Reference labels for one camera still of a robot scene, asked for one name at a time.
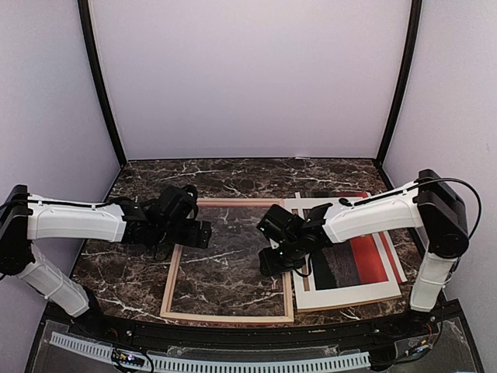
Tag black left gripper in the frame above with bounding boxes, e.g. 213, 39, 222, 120
155, 219, 210, 249

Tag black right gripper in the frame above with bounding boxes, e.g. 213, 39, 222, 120
259, 237, 306, 277

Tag brown cardboard backing board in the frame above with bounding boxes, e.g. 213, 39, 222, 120
292, 270, 401, 312

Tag white mat board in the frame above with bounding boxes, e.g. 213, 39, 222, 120
283, 196, 403, 311

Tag clear acrylic sheet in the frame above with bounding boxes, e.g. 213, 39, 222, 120
170, 206, 285, 316

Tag red and grey photo print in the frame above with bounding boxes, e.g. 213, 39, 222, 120
301, 190, 408, 291

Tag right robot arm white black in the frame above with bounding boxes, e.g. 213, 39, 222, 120
256, 169, 475, 337

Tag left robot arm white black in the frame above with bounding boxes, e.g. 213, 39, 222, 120
1, 185, 212, 339

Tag small circuit board with leds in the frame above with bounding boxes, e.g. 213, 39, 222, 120
111, 349, 144, 368

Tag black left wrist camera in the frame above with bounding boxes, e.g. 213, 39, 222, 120
155, 184, 199, 223

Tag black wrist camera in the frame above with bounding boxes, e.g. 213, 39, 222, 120
155, 184, 199, 223
256, 204, 304, 243

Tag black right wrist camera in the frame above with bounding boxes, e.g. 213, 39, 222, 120
256, 204, 304, 243

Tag white slotted cable duct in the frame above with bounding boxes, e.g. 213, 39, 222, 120
49, 332, 371, 372

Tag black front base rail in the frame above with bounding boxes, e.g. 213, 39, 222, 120
42, 301, 461, 351

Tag right connector board with wires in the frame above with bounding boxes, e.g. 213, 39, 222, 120
404, 339, 432, 357

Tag black left enclosure post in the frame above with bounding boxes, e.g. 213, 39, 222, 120
77, 0, 127, 168

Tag black enclosure post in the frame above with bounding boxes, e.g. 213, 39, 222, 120
374, 0, 422, 169
77, 0, 127, 168

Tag black right enclosure post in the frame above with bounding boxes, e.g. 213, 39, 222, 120
374, 0, 422, 169

